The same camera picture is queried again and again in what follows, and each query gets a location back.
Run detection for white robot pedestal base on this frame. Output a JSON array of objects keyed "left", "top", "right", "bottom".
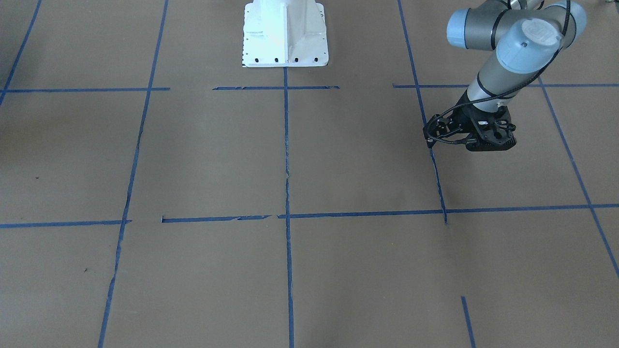
[{"left": 242, "top": 0, "right": 329, "bottom": 68}]

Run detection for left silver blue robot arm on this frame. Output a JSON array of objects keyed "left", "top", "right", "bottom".
[{"left": 446, "top": 0, "right": 588, "bottom": 113}]

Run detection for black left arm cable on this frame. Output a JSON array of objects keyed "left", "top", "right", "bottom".
[{"left": 423, "top": 0, "right": 572, "bottom": 145}]

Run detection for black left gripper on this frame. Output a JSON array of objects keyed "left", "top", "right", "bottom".
[{"left": 454, "top": 99, "right": 511, "bottom": 127}]

